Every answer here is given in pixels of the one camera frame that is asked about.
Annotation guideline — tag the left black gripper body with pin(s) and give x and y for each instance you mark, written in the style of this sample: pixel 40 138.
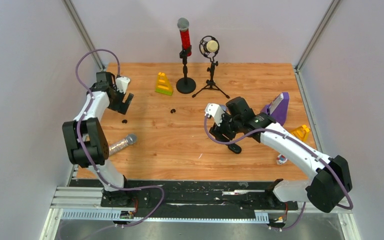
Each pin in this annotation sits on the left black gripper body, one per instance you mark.
pixel 116 104

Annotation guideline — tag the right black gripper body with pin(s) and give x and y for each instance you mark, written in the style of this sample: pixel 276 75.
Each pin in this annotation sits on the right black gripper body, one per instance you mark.
pixel 229 128

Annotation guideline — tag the black earbud charging case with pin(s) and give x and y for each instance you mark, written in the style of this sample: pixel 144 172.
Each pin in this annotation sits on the black earbud charging case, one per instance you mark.
pixel 235 148

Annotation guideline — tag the lavender earbud charging case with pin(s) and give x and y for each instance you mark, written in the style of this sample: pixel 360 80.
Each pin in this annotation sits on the lavender earbud charging case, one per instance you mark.
pixel 223 107

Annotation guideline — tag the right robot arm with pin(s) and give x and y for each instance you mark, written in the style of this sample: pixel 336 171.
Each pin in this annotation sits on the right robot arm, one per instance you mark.
pixel 329 179

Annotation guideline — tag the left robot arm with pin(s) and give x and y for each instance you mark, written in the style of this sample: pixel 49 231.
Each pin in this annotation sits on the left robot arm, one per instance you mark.
pixel 85 140

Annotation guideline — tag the silver glitter microphone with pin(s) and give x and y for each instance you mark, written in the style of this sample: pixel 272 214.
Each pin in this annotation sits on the silver glitter microphone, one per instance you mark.
pixel 129 140

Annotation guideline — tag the yellow green toy block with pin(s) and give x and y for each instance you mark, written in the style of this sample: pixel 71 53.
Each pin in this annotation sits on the yellow green toy block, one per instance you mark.
pixel 163 85

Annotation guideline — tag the small red white toy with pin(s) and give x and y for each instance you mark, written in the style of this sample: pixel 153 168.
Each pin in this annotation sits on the small red white toy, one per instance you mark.
pixel 281 159

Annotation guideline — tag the black tripod mic stand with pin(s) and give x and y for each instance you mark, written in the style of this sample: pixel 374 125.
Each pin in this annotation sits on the black tripod mic stand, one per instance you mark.
pixel 210 83

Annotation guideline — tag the purple phone stand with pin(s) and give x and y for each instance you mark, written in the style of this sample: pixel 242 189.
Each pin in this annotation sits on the purple phone stand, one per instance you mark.
pixel 280 115

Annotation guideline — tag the white phone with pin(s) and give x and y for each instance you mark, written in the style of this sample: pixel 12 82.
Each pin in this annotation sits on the white phone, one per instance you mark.
pixel 275 103

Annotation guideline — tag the black round-base mic stand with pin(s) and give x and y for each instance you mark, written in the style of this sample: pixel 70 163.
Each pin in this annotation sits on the black round-base mic stand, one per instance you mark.
pixel 185 85

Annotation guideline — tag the yellow toy vehicle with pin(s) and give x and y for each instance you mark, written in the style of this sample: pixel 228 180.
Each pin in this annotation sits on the yellow toy vehicle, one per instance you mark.
pixel 302 132

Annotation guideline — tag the cream condenser microphone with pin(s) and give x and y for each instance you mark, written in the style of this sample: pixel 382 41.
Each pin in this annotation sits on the cream condenser microphone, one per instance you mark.
pixel 209 47

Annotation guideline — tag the red microphone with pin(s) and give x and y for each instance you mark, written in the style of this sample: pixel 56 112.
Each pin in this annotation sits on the red microphone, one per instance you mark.
pixel 183 26

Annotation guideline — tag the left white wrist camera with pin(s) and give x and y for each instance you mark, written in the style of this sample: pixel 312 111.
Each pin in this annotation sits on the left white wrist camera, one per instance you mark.
pixel 122 83

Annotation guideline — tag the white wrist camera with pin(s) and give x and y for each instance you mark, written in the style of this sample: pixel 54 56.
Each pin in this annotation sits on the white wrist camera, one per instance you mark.
pixel 215 111
pixel 122 83

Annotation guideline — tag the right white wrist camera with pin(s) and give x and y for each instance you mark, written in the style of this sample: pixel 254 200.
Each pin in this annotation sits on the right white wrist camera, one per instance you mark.
pixel 215 111

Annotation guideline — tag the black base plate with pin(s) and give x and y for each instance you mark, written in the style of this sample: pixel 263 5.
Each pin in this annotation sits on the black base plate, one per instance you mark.
pixel 186 198

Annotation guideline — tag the white cable duct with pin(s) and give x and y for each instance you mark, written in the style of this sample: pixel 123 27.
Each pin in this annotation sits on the white cable duct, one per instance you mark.
pixel 259 217

